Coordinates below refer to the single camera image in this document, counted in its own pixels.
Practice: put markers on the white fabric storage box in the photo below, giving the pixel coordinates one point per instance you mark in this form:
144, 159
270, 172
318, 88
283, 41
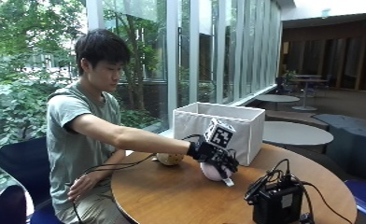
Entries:
220, 124

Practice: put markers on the round white table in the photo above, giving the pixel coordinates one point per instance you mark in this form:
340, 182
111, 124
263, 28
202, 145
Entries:
295, 132
278, 98

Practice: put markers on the tall round bar table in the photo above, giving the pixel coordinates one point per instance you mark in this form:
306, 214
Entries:
306, 93

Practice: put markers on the white marker cube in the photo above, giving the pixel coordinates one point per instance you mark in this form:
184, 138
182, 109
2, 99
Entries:
219, 133

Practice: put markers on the grey upholstered bench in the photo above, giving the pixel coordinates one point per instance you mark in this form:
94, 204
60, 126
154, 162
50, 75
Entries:
348, 143

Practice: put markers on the black electronics box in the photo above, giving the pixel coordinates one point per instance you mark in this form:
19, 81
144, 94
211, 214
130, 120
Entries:
278, 202

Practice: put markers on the potted plant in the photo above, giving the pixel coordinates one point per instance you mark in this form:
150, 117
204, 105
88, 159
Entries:
290, 76

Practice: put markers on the the person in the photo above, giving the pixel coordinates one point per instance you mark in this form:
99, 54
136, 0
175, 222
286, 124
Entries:
76, 133

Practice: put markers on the round wooden table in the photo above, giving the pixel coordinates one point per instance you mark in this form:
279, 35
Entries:
183, 196

